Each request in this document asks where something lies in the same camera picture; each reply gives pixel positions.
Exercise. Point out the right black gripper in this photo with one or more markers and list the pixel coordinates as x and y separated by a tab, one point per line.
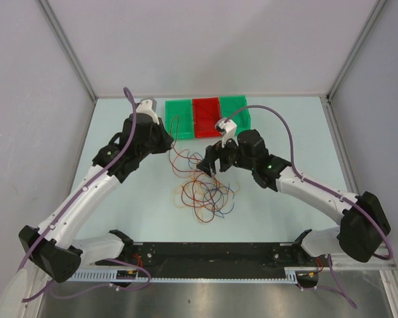
212	152

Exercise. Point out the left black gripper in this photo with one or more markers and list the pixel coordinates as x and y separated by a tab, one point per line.
166	139

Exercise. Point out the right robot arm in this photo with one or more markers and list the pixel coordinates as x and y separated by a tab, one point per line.
360	220

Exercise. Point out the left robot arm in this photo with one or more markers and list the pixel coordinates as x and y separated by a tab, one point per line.
52	245

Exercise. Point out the left green bin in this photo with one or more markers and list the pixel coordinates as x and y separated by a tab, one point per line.
179	120

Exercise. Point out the red bin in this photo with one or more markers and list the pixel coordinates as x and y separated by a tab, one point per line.
206	113

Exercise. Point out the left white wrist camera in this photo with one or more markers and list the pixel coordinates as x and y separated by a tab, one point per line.
148	106

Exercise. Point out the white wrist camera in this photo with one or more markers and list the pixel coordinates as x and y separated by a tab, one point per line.
148	106
227	128

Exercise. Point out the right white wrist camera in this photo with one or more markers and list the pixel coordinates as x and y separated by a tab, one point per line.
227	128

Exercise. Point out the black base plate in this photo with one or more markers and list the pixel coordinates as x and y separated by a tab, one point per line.
219	260

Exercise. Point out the grey slotted cable duct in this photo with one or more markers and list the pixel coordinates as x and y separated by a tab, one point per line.
128	276

